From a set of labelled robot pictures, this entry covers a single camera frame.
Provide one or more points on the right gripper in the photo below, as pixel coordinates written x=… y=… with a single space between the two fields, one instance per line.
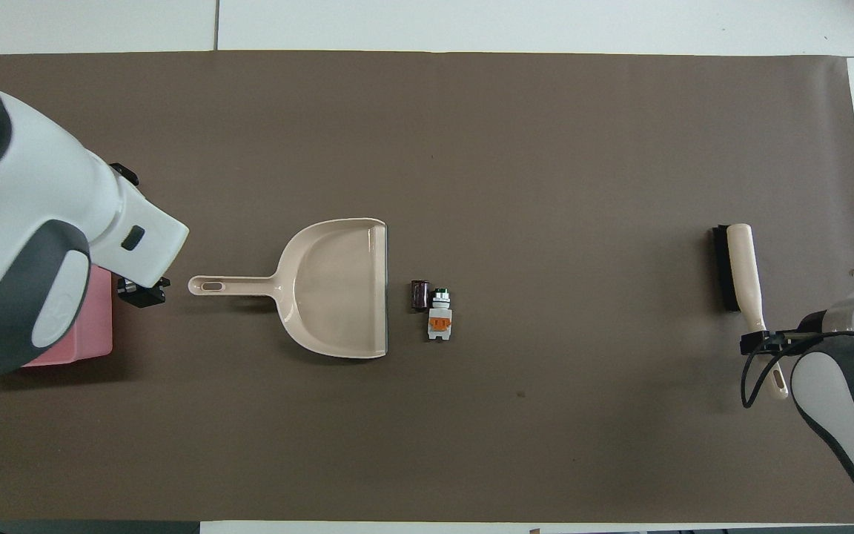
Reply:
x=811 y=325

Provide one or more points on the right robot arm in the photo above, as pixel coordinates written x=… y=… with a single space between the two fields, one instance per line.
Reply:
x=835 y=386

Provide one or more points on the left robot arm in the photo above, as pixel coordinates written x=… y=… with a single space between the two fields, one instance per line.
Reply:
x=19 y=193

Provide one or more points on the pink plastic bin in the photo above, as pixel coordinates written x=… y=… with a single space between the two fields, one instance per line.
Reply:
x=93 y=326

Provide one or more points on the beige brush with black bristles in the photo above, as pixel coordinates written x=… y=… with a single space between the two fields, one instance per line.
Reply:
x=743 y=267

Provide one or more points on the beige plastic dustpan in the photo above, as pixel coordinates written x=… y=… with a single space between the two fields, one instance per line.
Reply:
x=338 y=289

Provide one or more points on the dark brown electronic component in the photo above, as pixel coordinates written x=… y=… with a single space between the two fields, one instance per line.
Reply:
x=419 y=295

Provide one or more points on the white and orange push-button switch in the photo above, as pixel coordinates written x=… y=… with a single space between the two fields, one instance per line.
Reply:
x=439 y=320

